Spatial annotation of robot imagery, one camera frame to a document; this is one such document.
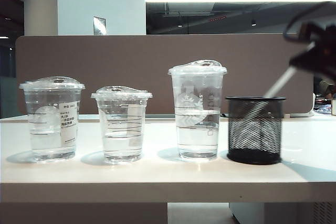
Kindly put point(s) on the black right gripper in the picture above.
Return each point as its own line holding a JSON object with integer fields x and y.
{"x": 326, "y": 40}

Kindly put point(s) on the white drinking straw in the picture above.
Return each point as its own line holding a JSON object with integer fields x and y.
{"x": 279, "y": 83}

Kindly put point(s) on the black mesh pen holder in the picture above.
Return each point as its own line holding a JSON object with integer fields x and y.
{"x": 253, "y": 154}

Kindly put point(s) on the tall clear plastic cup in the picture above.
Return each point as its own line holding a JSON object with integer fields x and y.
{"x": 198, "y": 129}

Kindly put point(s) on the small clear plastic cup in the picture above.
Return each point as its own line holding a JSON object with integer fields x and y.
{"x": 122, "y": 129}

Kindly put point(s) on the medium clear cup white label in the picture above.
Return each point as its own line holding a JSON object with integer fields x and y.
{"x": 50, "y": 119}

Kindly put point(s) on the seated background person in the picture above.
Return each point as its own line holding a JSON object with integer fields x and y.
{"x": 328, "y": 89}

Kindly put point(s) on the tan background box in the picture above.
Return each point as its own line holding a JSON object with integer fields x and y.
{"x": 334, "y": 107}

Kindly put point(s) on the white partition foot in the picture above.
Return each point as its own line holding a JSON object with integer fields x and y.
{"x": 299, "y": 114}

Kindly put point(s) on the brown desk partition panel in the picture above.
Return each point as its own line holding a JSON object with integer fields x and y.
{"x": 131, "y": 58}

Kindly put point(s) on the silver wall sign plate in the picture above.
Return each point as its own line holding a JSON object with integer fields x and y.
{"x": 99, "y": 26}

